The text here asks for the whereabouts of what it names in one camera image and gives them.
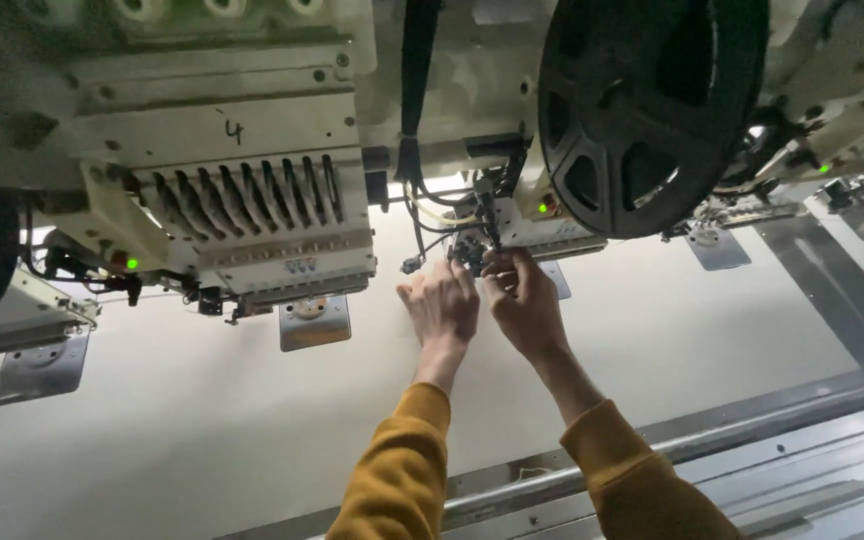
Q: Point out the person's right hand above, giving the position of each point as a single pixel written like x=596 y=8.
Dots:
x=526 y=311

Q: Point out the person's left hand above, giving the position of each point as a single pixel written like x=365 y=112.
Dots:
x=443 y=311

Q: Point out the person's right fingers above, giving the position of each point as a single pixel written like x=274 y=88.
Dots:
x=507 y=270

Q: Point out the black metal sequin feeder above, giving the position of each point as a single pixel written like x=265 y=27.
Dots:
x=471 y=251

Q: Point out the clear plastic tube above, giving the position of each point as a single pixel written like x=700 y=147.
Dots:
x=439 y=216

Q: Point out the large black sequin reel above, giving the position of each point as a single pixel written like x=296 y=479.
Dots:
x=649 y=112

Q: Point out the cream embroidery head with mark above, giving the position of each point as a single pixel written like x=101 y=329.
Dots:
x=214 y=135

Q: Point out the white fabric sheet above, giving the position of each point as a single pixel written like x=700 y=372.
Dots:
x=177 y=450

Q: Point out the grey metal embroidery frame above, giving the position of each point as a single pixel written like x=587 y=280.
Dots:
x=777 y=465

